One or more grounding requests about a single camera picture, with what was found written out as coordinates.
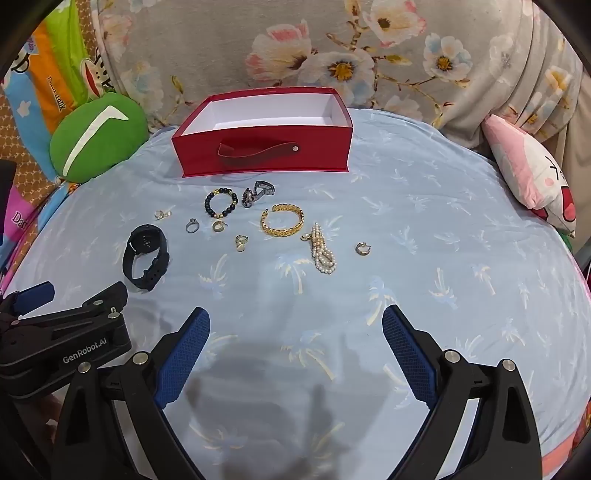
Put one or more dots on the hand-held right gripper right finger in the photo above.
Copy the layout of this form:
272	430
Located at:
408	355

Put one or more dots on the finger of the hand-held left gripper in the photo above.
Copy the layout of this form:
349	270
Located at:
99	297
34	294

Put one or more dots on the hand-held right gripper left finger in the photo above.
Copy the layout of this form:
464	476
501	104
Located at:
182	357

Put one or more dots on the red cardboard box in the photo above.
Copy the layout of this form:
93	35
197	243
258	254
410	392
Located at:
258	150

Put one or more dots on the light blue palm print sheet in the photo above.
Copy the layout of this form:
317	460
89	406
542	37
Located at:
415	240

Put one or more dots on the gold studded hoop earring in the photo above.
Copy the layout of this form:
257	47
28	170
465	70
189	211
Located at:
359	250

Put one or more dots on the gold woven bangle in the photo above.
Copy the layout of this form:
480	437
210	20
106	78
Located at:
277	232

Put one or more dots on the green round pillow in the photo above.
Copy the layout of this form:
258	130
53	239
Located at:
115	138

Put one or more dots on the pink cartoon face pillow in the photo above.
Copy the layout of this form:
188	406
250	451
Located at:
521	161

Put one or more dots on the colourful cartoon blanket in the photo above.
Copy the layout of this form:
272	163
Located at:
41	69

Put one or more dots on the grey floral blanket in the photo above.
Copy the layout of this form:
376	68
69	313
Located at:
415	55

